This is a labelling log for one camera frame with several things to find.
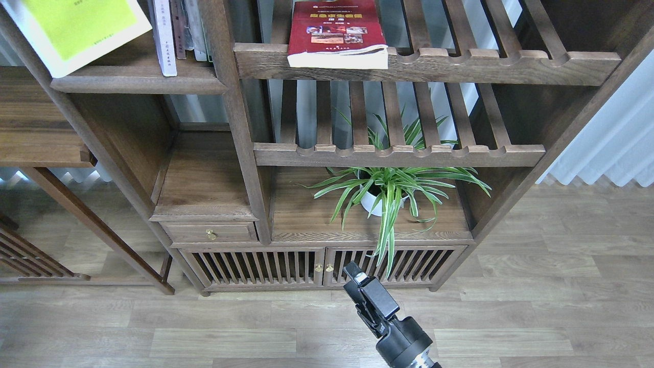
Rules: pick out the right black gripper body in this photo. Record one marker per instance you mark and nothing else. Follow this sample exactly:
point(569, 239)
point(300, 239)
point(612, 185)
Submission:
point(401, 343)

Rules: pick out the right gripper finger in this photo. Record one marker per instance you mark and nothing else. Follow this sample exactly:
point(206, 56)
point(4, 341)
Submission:
point(356, 275)

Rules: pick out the red cover book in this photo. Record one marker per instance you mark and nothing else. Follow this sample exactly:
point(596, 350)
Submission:
point(337, 35)

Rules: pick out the white lavender book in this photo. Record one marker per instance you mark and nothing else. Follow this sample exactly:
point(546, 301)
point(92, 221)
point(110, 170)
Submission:
point(160, 18)

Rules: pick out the yellow green book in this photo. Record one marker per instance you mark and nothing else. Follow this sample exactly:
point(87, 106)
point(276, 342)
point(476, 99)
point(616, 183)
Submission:
point(68, 35)

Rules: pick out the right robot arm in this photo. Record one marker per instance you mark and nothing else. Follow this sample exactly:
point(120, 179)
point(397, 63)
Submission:
point(402, 343)

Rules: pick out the green spider plant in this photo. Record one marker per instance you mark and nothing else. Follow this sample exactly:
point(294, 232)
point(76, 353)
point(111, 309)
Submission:
point(423, 185)

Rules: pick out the dark wooden bookshelf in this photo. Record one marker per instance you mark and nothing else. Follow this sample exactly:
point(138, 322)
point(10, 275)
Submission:
point(220, 158)

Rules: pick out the plastic wrapped book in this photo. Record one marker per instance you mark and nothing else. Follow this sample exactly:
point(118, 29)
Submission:
point(189, 43)

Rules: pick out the white upright book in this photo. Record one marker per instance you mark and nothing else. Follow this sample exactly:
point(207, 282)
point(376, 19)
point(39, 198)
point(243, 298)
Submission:
point(202, 51)

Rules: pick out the white curtain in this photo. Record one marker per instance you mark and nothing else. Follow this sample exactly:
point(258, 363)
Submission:
point(616, 146)

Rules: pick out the brown upright book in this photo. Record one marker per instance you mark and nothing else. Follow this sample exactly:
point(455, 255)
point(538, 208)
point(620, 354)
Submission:
point(177, 19)

